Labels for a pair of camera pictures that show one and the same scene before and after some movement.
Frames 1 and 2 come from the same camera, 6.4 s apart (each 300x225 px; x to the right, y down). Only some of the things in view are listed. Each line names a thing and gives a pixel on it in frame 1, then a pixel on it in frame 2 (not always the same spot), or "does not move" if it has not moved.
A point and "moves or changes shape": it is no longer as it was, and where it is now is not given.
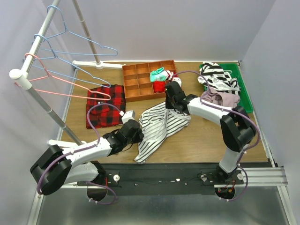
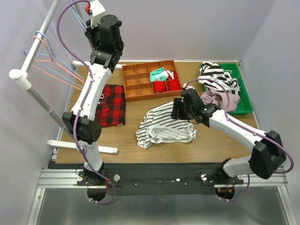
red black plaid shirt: [104, 116] does not move
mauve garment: [221, 98] does not move
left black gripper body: [139, 135] -> [88, 33]
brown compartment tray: [137, 82] does not move
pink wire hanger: [48, 75] -> [52, 60]
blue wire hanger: [55, 56] -> [52, 55]
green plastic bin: [234, 68] does not move
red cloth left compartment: [159, 86] does not move
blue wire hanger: [65, 30] -> [78, 17]
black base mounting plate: [162, 178] does not move
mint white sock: [159, 75] does not move
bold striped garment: [218, 79] does not move
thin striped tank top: [158, 123] moves or changes shape
